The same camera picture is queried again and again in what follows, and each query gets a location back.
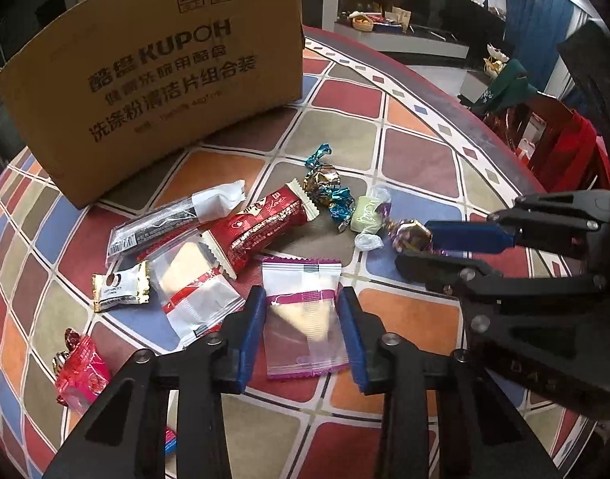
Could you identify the brown cardboard box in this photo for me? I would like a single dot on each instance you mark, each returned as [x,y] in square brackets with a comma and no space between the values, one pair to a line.
[135,85]

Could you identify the colourful checked tablecloth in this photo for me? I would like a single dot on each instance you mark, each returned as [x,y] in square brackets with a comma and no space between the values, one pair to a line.
[419,159]

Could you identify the fruit basket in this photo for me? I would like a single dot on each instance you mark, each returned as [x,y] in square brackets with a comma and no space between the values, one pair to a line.
[363,22]

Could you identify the red foil candy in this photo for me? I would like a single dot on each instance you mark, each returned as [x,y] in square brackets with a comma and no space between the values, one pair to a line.
[83,374]

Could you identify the red snack bar packet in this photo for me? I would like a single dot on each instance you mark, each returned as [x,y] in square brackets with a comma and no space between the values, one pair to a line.
[255,229]

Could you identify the white tv cabinet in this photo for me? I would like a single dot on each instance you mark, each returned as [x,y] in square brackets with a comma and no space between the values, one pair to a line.
[424,45]

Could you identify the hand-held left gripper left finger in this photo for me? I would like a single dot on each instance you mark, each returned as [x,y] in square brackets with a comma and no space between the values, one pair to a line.
[250,334]

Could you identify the pale green wrapped candy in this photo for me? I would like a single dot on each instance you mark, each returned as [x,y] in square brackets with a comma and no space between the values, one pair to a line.
[367,214]

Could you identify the gold white snack packet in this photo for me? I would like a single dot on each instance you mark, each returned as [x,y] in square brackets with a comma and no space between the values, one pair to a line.
[120,287]

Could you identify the dark green bag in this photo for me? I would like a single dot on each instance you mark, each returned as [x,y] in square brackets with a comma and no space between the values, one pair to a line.
[504,90]

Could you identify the blue curtain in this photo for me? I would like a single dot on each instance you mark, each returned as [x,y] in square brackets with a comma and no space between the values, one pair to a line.
[539,25]

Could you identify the black television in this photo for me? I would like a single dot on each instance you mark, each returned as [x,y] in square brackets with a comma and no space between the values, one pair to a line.
[449,10]

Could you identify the clear purple-edged wafer packet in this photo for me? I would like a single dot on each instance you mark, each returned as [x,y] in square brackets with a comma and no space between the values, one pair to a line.
[300,309]

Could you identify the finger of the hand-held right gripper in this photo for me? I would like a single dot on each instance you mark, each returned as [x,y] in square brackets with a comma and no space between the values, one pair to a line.
[434,269]
[464,237]

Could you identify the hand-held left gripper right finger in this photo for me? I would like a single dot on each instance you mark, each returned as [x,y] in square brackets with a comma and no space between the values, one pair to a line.
[352,339]

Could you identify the blue gold wrapped candy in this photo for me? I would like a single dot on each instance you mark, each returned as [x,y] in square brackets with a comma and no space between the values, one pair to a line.
[322,182]

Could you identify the purple gold candy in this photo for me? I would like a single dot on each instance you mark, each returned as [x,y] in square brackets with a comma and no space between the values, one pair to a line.
[409,237]

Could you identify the red wooden chair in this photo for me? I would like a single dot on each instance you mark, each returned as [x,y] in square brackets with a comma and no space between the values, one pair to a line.
[569,144]

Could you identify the clear red-striped wafer packet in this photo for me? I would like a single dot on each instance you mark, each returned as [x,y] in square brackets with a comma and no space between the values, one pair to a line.
[195,299]

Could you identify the black white-ended snack packet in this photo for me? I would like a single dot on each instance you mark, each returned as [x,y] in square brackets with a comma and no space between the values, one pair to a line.
[150,224]

